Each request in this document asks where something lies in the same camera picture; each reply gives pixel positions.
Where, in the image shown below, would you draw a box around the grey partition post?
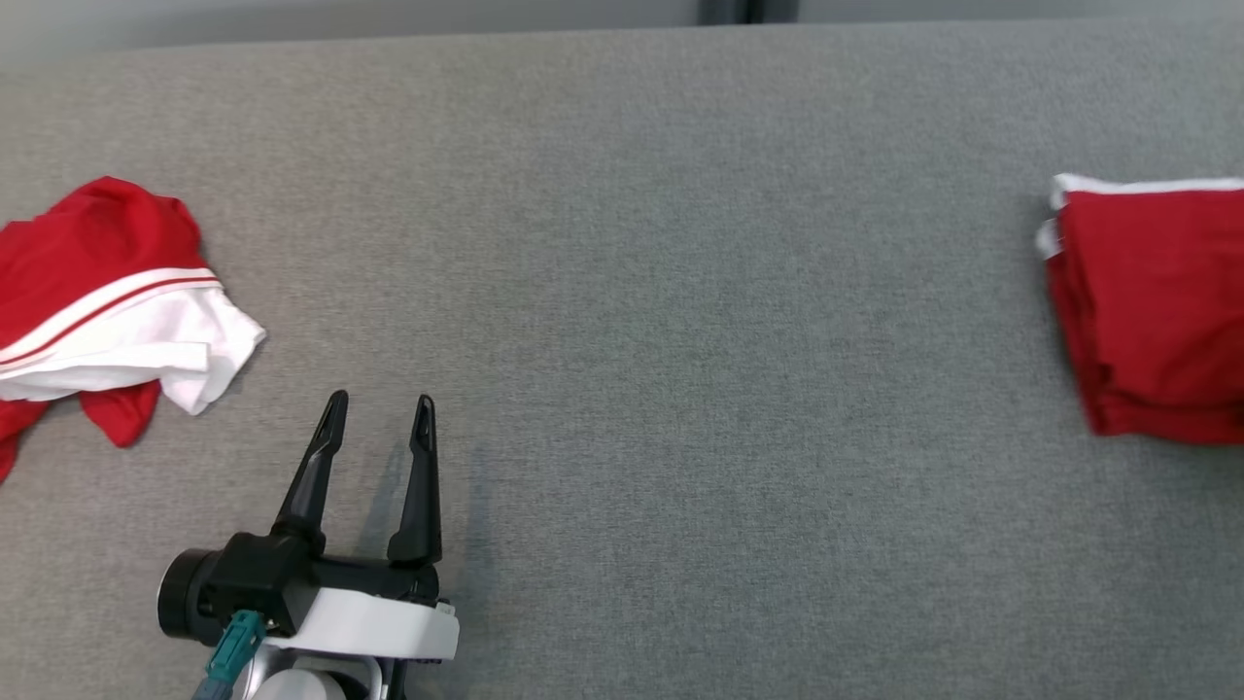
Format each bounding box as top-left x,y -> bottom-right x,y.
697,0 -> 801,26

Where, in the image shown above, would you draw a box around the red shorts with white stripe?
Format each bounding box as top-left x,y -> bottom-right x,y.
1034,173 -> 1244,446

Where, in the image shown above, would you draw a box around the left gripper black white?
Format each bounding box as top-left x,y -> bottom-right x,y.
264,391 -> 460,664

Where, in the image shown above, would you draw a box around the red basketball jersey white trim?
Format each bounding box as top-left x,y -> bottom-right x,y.
0,176 -> 267,483

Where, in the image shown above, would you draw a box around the left teal cable connector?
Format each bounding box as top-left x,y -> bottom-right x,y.
192,610 -> 266,700

